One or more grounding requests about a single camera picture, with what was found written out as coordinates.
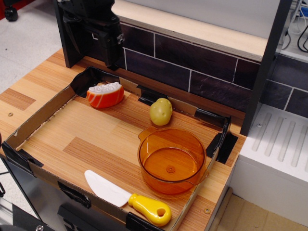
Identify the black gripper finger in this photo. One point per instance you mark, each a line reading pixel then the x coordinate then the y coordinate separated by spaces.
pixel 71 27

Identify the dark shelf frame with tiles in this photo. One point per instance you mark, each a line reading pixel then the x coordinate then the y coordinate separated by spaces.
pixel 219 70

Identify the yellow toy potato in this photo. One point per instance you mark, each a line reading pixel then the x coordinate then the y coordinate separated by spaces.
pixel 161 112

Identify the white drainboard sink unit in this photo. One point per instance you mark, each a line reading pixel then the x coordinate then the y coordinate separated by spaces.
pixel 272 168

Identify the black caster wheel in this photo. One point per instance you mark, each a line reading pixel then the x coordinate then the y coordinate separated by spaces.
pixel 10 12

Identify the toy knife yellow handle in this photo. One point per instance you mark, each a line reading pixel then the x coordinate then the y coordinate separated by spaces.
pixel 157 212

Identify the cardboard fence with black tape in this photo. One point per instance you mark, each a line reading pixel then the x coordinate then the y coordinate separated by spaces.
pixel 52 135

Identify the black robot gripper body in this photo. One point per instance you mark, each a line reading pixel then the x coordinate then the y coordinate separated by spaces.
pixel 99 32

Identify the orange transparent plastic pot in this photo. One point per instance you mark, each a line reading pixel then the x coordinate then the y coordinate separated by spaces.
pixel 172 160

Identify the orange salmon sushi toy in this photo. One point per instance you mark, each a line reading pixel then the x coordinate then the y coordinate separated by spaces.
pixel 105 95

